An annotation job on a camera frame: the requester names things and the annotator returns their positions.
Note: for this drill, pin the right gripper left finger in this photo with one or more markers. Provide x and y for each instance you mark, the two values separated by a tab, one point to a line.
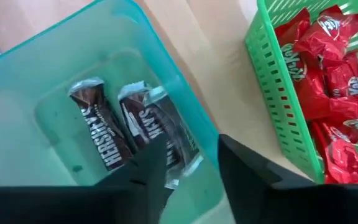
145	193

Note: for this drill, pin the teal plastic bin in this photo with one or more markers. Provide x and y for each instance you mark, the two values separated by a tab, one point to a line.
26	124

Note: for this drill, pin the green plastic basket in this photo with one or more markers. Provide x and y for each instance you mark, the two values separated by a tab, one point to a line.
269	93

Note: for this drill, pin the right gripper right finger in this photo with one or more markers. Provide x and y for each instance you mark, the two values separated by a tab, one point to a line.
250	186

